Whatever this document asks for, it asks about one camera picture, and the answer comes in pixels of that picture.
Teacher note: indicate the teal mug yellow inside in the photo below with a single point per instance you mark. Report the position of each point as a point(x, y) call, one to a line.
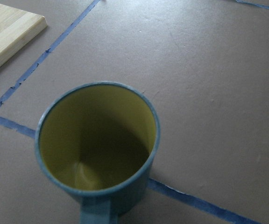
point(97, 143)

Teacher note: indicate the blue tape strip crosswise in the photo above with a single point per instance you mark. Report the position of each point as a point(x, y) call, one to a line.
point(159, 187)

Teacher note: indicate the blue tape strip lengthwise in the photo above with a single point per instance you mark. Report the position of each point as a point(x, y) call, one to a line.
point(46, 53)

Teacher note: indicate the bamboo cutting board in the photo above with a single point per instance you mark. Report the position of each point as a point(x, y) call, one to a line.
point(17, 28)

